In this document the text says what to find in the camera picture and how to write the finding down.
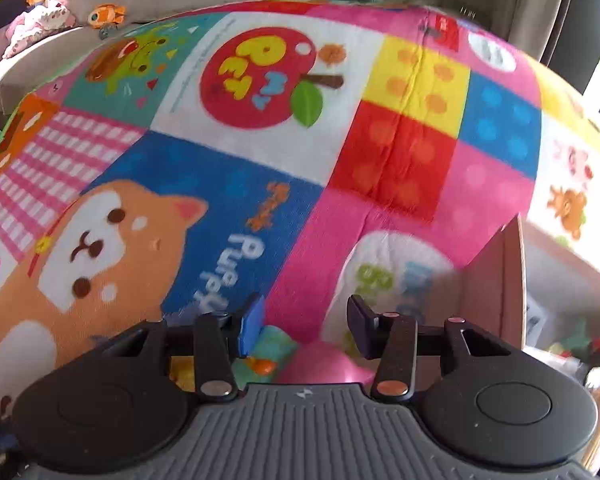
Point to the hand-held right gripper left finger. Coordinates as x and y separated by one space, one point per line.
250 329

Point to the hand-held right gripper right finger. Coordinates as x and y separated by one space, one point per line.
361 329

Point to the pink ball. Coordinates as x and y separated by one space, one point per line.
325 366

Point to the pink cardboard box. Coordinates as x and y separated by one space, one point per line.
500 285

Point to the colourful cartoon play mat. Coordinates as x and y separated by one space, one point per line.
260 160

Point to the orange fish plush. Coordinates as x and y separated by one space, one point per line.
107 14

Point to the pink plush toy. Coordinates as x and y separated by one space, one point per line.
40 21

